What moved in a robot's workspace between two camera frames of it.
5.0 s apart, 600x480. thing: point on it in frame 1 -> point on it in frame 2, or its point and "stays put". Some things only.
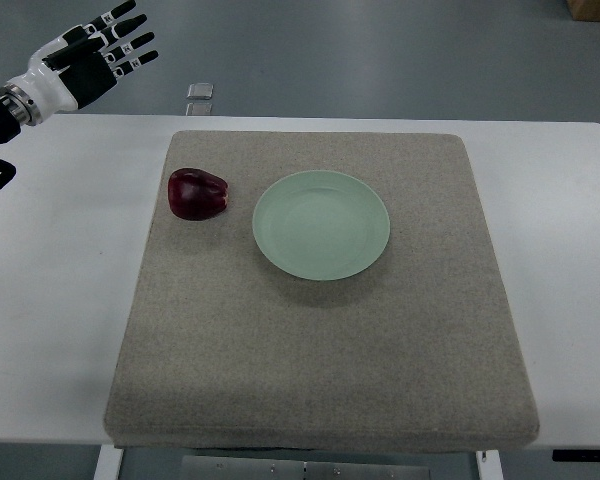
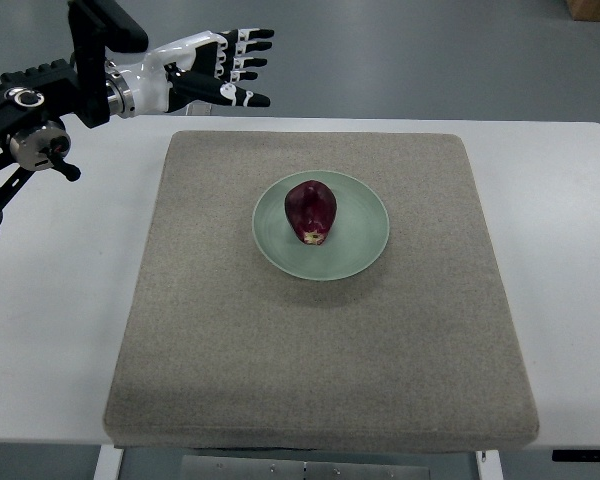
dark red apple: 195,194 -> 311,208
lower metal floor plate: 199,109 stays put
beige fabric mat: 225,349 stays put
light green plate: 321,225 stays put
